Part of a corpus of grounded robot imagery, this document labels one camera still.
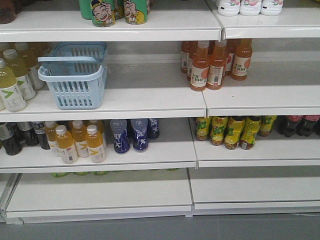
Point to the yellow lemon tea bottle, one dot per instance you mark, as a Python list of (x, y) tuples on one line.
[(267, 122), (235, 126), (218, 127), (251, 128), (202, 127)]

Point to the blue sports drink bottle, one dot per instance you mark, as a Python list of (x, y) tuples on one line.
[(121, 143), (153, 128), (140, 139)]

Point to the green cartoon drink can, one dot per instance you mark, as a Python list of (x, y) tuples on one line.
[(135, 11), (102, 13)]

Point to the pale green drink bottle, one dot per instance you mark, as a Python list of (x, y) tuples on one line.
[(20, 71), (10, 93)]

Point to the plastic coke bottle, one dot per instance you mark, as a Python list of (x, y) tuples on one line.
[(306, 126), (288, 125)]

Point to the white peach drink bottle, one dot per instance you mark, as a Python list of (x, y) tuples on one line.
[(228, 8)]

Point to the orange C100 juice bottle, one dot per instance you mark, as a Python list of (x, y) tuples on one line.
[(200, 67), (217, 62), (242, 60)]

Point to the white metal shelf unit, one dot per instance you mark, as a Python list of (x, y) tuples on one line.
[(177, 175)]

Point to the dark tea bottle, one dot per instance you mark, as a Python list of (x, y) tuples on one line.
[(7, 136), (28, 132), (39, 128)]

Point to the light blue plastic basket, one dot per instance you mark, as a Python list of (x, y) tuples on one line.
[(76, 74)]

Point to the orange vitamin drink bottle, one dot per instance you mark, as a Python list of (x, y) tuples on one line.
[(79, 132), (95, 144), (66, 145), (50, 129)]

